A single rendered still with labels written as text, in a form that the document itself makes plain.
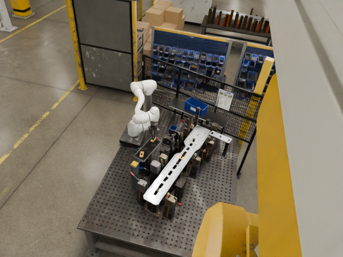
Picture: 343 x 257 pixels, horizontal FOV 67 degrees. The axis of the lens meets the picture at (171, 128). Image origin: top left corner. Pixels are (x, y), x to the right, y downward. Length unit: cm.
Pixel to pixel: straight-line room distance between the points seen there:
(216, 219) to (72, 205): 383
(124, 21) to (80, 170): 262
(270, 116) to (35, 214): 400
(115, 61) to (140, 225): 338
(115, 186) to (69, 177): 124
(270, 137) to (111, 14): 489
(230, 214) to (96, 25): 506
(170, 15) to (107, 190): 541
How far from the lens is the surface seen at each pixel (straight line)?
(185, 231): 298
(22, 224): 409
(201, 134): 350
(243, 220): 24
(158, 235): 293
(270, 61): 333
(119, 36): 510
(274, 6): 21
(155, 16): 723
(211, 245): 23
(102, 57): 546
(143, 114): 270
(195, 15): 967
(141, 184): 281
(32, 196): 430
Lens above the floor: 334
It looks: 42 degrees down
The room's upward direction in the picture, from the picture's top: 7 degrees clockwise
